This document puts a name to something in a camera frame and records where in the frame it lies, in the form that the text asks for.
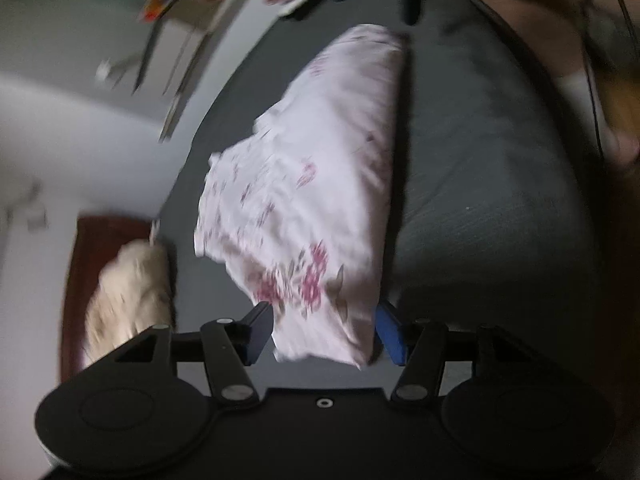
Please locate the dark wooden headboard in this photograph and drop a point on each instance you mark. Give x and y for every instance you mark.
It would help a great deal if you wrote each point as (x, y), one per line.
(80, 260)

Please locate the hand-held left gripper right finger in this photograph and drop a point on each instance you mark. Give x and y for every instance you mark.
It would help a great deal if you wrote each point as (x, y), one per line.
(391, 335)

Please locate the pink floral pajama pants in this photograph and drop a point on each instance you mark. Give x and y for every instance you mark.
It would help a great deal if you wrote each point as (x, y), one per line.
(310, 185)

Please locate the person's bare leg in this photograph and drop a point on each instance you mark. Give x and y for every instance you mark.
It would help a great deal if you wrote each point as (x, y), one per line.
(525, 20)

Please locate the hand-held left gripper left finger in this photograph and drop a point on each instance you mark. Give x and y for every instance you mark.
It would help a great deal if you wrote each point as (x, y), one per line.
(260, 332)

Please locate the white wall charger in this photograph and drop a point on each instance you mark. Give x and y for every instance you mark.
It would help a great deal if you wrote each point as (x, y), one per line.
(105, 69)

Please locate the beige heart-print duvet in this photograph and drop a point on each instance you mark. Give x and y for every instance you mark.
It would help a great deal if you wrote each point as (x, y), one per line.
(130, 290)

